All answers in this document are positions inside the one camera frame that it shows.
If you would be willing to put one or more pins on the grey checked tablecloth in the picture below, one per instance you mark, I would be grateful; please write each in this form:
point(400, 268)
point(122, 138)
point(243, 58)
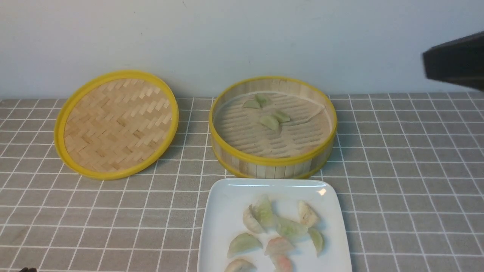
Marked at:
point(407, 169)

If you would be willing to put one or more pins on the green dumpling back left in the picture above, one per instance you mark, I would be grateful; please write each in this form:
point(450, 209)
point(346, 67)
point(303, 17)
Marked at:
point(253, 104)

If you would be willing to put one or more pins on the bamboo steamer lid yellow rim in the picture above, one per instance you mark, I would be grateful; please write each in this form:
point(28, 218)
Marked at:
point(116, 125)

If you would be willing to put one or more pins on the white dumpling plate bottom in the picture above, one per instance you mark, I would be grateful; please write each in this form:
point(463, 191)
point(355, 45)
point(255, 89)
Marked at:
point(240, 265)

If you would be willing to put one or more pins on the green dumpling steamer edge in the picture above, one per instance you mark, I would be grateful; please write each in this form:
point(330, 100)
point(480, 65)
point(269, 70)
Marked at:
point(289, 229)

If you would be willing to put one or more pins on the bamboo steamer basket yellow rim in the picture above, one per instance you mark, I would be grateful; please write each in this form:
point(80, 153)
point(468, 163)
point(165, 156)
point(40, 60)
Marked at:
point(247, 149)

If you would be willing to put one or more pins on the green dumpling plate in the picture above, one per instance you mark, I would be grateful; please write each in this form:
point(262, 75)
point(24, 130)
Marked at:
point(263, 212)
point(242, 243)

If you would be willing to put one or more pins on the green dumpling plate lower left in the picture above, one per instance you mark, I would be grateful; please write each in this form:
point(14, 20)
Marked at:
point(242, 243)

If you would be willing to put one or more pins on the pale pink dumpling plate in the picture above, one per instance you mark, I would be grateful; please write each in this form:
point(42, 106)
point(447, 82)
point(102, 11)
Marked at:
point(278, 246)

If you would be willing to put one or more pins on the orange pink dumpling plate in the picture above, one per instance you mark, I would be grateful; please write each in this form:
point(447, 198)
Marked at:
point(281, 263)

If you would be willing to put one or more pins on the white dumpling plate left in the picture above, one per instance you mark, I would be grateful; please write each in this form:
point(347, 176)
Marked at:
point(250, 221)

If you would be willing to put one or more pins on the beige dumpling plate right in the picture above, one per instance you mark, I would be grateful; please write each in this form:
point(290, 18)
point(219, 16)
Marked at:
point(307, 216)

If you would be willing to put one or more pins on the green dumpling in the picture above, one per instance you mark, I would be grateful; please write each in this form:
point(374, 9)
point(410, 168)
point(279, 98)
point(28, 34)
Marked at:
point(262, 99)
point(270, 121)
point(281, 116)
point(253, 104)

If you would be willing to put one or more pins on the white square plate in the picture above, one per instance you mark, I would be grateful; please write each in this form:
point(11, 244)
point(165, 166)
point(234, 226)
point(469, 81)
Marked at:
point(229, 198)

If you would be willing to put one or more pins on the green dumpling centre front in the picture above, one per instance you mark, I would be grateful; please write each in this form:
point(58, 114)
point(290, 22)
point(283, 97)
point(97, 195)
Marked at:
point(270, 121)

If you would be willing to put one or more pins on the green dumpling centre right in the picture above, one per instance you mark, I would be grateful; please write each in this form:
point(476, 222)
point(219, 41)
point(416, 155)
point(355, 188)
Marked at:
point(281, 116)

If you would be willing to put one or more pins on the green dumpling steamer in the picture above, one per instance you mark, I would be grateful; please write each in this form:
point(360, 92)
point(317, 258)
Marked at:
point(318, 240)

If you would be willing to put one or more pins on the dark object bottom left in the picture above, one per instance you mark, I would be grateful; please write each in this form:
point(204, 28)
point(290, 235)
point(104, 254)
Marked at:
point(28, 269)

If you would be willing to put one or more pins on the white dumpling plate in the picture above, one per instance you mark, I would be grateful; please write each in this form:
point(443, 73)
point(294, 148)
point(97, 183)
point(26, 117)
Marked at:
point(250, 221)
point(240, 265)

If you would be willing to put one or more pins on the green dumpling plate top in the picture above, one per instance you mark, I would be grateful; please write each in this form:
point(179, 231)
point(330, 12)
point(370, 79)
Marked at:
point(263, 212)

